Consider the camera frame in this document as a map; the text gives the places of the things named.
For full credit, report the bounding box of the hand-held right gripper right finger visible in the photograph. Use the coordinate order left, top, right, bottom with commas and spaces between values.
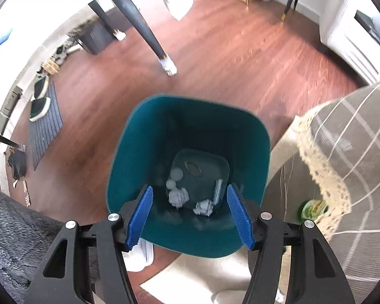
227, 183, 357, 304

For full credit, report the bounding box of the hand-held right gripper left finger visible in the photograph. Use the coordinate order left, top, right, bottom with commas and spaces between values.
24, 186, 153, 304

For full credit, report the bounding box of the white paper ball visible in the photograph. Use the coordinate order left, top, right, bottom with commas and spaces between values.
168, 187, 191, 210
193, 199, 214, 217

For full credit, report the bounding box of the teal trash bin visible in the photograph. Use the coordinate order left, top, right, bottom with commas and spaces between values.
105, 93, 271, 258

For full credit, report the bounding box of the green round container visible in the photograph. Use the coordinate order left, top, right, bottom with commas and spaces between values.
299, 199, 330, 225

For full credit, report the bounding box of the grey striped door mat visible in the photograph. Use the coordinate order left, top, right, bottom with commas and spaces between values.
28, 81, 65, 172

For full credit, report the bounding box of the black floor bag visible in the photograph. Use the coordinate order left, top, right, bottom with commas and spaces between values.
7, 147, 27, 181

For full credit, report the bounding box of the grey checked tablecloth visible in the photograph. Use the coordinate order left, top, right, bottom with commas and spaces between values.
263, 78, 380, 304

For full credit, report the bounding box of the green and white sneaker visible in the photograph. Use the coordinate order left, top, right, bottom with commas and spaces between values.
29, 97, 51, 122
33, 78, 49, 100

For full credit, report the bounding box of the dark grey floor box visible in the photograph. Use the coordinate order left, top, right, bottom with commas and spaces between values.
68, 19, 116, 54

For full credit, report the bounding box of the black legged side table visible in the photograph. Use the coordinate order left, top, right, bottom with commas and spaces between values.
88, 0, 178, 77

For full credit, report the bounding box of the grey armchair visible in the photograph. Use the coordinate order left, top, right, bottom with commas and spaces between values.
319, 0, 380, 84

